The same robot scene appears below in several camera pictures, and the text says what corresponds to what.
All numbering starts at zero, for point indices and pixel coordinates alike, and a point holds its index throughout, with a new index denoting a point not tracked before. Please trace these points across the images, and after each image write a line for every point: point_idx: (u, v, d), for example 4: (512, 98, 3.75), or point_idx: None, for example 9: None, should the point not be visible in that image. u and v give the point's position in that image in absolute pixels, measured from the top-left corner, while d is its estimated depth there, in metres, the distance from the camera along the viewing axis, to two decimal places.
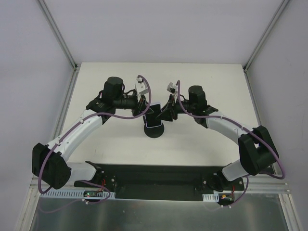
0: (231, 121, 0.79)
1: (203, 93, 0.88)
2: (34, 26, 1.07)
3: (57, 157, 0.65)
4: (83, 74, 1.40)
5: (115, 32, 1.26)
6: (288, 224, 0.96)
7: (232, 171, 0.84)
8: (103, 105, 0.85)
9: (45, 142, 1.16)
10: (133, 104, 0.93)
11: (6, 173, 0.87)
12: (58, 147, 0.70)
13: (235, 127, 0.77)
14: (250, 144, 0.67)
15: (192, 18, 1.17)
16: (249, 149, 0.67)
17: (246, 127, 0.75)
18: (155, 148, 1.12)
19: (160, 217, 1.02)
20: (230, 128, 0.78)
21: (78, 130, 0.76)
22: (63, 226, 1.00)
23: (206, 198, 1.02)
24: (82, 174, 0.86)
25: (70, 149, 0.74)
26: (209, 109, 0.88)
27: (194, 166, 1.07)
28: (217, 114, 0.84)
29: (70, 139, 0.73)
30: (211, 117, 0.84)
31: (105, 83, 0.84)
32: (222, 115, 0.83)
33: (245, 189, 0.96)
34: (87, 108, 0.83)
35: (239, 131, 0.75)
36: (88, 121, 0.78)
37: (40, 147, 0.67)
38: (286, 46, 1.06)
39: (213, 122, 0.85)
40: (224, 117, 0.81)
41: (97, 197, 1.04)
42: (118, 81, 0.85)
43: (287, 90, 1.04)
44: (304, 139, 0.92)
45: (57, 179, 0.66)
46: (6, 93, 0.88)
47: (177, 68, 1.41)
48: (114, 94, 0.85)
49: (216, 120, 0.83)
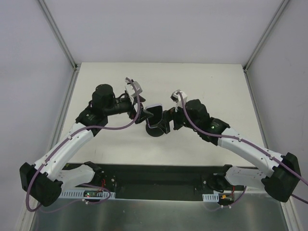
0: (257, 148, 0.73)
1: (203, 107, 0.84)
2: (34, 26, 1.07)
3: (43, 178, 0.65)
4: (83, 74, 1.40)
5: (115, 33, 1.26)
6: (288, 224, 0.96)
7: (241, 180, 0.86)
8: (94, 117, 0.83)
9: (45, 142, 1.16)
10: (127, 107, 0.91)
11: (6, 173, 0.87)
12: (45, 166, 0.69)
13: (261, 155, 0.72)
14: (282, 178, 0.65)
15: (193, 17, 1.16)
16: (282, 184, 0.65)
17: (275, 157, 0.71)
18: (155, 147, 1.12)
19: (160, 217, 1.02)
20: (255, 157, 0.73)
21: (66, 147, 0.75)
22: (63, 226, 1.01)
23: (206, 198, 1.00)
24: (79, 179, 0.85)
25: (60, 168, 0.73)
26: (218, 126, 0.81)
27: (195, 166, 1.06)
28: (232, 134, 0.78)
29: (57, 158, 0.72)
30: (225, 136, 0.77)
31: (93, 93, 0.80)
32: (240, 136, 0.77)
33: (244, 188, 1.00)
34: (76, 120, 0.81)
35: (268, 161, 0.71)
36: (76, 136, 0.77)
37: (26, 169, 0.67)
38: (286, 47, 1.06)
39: (228, 144, 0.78)
40: (243, 140, 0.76)
41: (97, 197, 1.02)
42: (109, 91, 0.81)
43: (287, 89, 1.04)
44: (304, 139, 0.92)
45: (46, 199, 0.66)
46: (7, 93, 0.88)
47: (177, 68, 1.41)
48: (105, 104, 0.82)
49: (235, 142, 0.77)
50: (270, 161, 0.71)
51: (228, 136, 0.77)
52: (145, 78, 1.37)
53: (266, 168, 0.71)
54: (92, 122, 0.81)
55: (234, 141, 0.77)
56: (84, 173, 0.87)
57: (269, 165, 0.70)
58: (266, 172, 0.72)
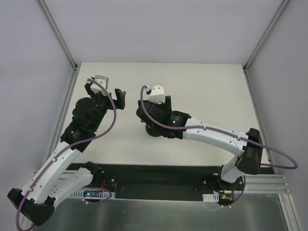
0: (224, 133, 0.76)
1: (153, 108, 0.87)
2: (34, 26, 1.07)
3: (30, 205, 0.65)
4: (83, 75, 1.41)
5: (115, 33, 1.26)
6: (288, 224, 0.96)
7: (232, 173, 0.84)
8: (79, 132, 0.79)
9: (45, 142, 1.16)
10: (106, 103, 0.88)
11: (6, 173, 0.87)
12: (32, 192, 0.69)
13: (229, 138, 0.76)
14: (253, 155, 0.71)
15: (193, 18, 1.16)
16: (254, 160, 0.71)
17: (242, 136, 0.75)
18: (154, 147, 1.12)
19: (160, 217, 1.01)
20: (225, 141, 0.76)
21: (51, 169, 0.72)
22: (63, 226, 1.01)
23: (206, 198, 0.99)
24: (79, 185, 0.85)
25: (47, 192, 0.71)
26: (179, 119, 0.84)
27: (195, 166, 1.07)
28: (199, 124, 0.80)
29: (43, 182, 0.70)
30: (190, 129, 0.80)
31: (72, 112, 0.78)
32: (204, 124, 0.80)
33: (244, 184, 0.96)
34: (61, 138, 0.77)
35: (237, 142, 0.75)
36: (61, 158, 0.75)
37: (12, 197, 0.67)
38: (286, 47, 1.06)
39: (196, 135, 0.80)
40: (208, 127, 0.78)
41: (97, 197, 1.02)
42: (90, 106, 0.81)
43: (287, 89, 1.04)
44: (304, 139, 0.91)
45: (38, 221, 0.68)
46: (6, 94, 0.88)
47: (177, 68, 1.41)
48: (87, 119, 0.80)
49: (201, 132, 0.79)
50: (238, 142, 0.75)
51: (193, 126, 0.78)
52: (145, 78, 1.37)
53: (237, 149, 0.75)
54: (78, 139, 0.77)
55: (199, 131, 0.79)
56: (83, 178, 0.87)
57: (239, 146, 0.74)
58: (237, 153, 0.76)
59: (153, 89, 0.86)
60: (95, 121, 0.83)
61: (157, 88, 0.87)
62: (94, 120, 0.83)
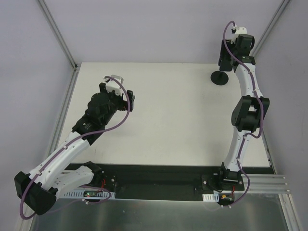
0: (252, 81, 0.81)
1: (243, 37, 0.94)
2: (34, 24, 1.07)
3: (37, 188, 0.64)
4: (83, 75, 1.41)
5: (115, 33, 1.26)
6: (289, 224, 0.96)
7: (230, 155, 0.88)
8: (90, 125, 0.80)
9: (45, 141, 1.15)
10: (118, 100, 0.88)
11: (7, 172, 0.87)
12: (39, 177, 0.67)
13: (250, 86, 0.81)
14: (246, 103, 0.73)
15: (192, 18, 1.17)
16: (242, 108, 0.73)
17: (257, 92, 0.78)
18: (155, 147, 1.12)
19: (159, 217, 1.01)
20: (246, 86, 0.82)
21: (62, 155, 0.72)
22: (62, 226, 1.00)
23: (206, 198, 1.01)
24: (80, 181, 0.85)
25: (53, 179, 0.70)
26: (247, 58, 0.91)
27: (194, 166, 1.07)
28: (249, 67, 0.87)
29: (52, 167, 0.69)
30: (242, 65, 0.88)
31: (88, 103, 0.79)
32: (251, 70, 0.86)
33: (250, 182, 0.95)
34: (72, 129, 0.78)
35: (249, 91, 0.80)
36: (72, 146, 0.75)
37: (19, 179, 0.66)
38: (285, 46, 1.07)
39: (240, 73, 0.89)
40: (251, 73, 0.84)
41: (97, 197, 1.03)
42: (105, 100, 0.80)
43: (287, 88, 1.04)
44: (304, 138, 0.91)
45: (41, 206, 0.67)
46: (6, 93, 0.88)
47: (177, 68, 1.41)
48: (100, 112, 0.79)
49: (244, 72, 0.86)
50: (251, 93, 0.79)
51: (244, 64, 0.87)
52: (145, 78, 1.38)
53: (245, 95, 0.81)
54: (88, 131, 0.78)
55: (244, 71, 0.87)
56: (84, 175, 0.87)
57: (249, 93, 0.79)
58: None
59: (238, 29, 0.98)
60: (107, 115, 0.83)
61: (241, 29, 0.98)
62: (106, 115, 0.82)
